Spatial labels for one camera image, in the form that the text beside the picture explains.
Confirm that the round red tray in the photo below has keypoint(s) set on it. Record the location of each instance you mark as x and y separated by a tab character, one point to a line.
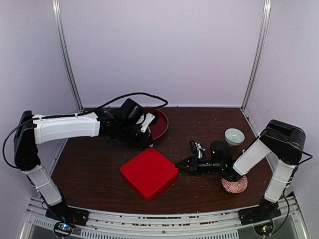
160	126

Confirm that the red box lid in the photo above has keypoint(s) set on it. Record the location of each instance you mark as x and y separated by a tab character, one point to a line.
147	162

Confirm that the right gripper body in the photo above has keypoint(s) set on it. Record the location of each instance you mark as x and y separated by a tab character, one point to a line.
214	168

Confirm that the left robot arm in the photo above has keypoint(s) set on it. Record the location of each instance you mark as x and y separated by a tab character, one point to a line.
33	130

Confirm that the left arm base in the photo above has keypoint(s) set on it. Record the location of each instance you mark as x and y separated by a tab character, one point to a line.
67	218

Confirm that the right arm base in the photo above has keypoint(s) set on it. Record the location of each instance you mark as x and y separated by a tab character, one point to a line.
261	218

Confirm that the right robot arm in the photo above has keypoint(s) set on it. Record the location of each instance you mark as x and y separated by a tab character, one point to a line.
278	140

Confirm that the grey green bowl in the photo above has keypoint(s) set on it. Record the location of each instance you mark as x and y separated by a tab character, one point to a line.
234	137

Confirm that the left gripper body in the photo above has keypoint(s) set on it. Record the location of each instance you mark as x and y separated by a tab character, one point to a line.
128	134

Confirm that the left aluminium post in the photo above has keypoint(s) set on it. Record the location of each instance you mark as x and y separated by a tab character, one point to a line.
65	53

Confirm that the aluminium post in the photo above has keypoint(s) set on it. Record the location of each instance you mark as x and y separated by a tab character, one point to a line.
65	53
264	26

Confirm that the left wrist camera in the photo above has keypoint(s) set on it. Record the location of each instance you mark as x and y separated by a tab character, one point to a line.
131	113

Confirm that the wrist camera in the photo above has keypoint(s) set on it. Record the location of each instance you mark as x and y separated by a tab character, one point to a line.
131	113
197	150

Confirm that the front aluminium rail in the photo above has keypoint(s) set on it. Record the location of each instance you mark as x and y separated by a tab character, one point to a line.
226	224

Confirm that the red chocolate box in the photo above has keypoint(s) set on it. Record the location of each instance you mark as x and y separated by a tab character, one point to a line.
150	187

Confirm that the red patterned bowl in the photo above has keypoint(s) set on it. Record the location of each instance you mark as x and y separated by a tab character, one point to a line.
235	187

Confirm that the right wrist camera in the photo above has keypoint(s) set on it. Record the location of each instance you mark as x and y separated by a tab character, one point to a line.
197	150

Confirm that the right aluminium post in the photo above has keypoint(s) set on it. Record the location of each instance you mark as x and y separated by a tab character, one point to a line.
264	26

